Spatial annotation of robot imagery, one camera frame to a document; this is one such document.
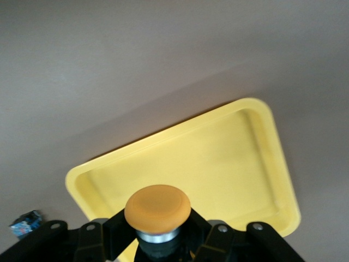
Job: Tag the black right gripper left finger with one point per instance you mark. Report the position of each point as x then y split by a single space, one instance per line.
68 245

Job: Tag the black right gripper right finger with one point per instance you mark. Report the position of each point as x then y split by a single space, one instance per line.
245 245

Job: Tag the yellow mushroom push button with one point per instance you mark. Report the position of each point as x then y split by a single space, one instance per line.
156 207
26 225

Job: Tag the yellow plastic tray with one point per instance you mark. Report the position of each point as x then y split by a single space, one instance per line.
218 163

